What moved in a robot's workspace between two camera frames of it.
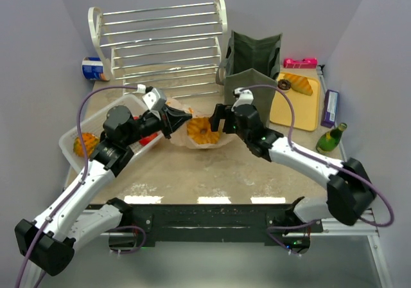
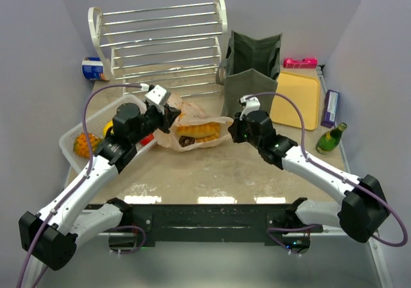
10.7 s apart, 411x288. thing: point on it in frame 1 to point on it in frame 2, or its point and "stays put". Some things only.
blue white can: (92, 68) stays put
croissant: (299, 83) to (201, 132)
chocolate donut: (284, 85) to (185, 141)
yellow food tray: (307, 108) stays put
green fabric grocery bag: (250, 62) stays put
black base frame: (263, 224) stays put
